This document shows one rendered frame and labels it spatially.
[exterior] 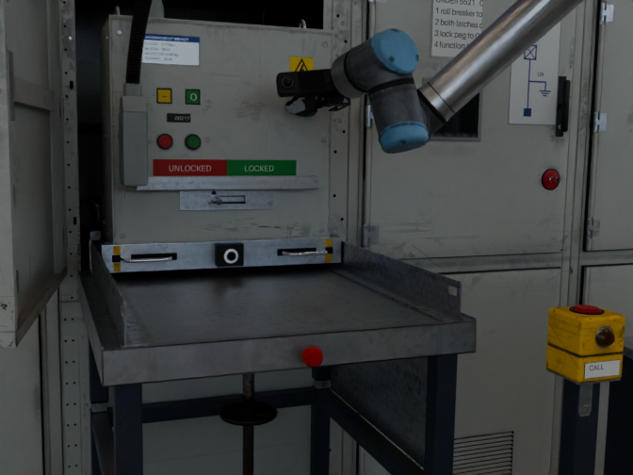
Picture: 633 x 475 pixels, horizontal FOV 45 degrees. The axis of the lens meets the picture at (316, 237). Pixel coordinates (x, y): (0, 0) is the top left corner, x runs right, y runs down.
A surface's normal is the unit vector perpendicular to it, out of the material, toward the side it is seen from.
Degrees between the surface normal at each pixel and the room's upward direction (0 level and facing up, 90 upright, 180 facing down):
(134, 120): 90
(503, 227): 90
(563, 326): 90
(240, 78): 90
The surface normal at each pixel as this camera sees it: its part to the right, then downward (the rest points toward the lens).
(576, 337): -0.94, 0.03
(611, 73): 0.34, 0.12
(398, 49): 0.54, -0.24
